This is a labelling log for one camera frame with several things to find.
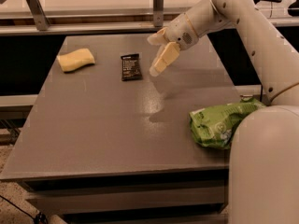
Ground black floor cable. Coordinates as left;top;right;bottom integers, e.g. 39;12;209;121
0;194;50;224

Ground metal counter rail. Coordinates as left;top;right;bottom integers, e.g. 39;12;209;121
0;7;299;36

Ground yellow sponge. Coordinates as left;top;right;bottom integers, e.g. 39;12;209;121
57;49;95;73

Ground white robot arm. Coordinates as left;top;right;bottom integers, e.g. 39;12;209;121
148;0;299;224

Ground grey drawer cabinet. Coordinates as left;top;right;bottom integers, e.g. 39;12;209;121
1;35;239;223

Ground metal bracket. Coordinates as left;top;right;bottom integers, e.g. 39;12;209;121
25;0;50;31
153;0;164;27

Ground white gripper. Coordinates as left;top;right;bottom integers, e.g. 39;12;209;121
147;13;199;77

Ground black rxbar chocolate wrapper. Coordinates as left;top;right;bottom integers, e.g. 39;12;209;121
121;53;142;81

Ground left metal bracket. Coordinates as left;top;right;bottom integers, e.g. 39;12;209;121
25;0;50;31

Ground middle metal bracket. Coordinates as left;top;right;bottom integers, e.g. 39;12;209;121
153;0;164;27

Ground green chip bag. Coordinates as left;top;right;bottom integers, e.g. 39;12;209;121
189;97;264;149

